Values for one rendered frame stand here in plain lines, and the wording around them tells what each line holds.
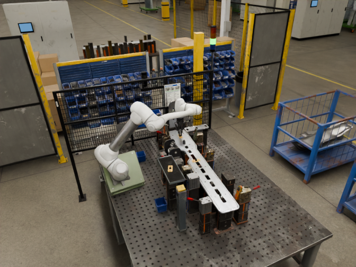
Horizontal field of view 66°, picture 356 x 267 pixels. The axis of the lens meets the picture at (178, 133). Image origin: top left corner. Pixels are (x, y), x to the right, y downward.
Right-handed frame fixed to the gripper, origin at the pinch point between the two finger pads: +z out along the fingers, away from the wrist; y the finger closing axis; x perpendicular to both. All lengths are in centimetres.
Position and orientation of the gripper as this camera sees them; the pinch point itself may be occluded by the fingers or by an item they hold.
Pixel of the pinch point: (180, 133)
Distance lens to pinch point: 308.0
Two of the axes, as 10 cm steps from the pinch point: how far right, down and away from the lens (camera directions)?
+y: 9.4, -1.8, 2.8
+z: 0.2, 8.6, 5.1
